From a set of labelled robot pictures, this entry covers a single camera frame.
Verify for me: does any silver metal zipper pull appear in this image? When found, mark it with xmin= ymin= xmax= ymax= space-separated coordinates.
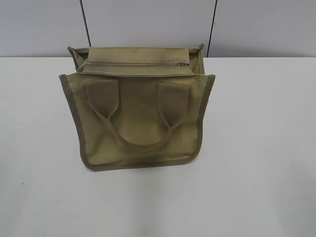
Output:
xmin=176 ymin=62 xmax=190 ymax=67

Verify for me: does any yellow canvas tote bag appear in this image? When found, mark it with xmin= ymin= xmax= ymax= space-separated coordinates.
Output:
xmin=60 ymin=45 xmax=215 ymax=171

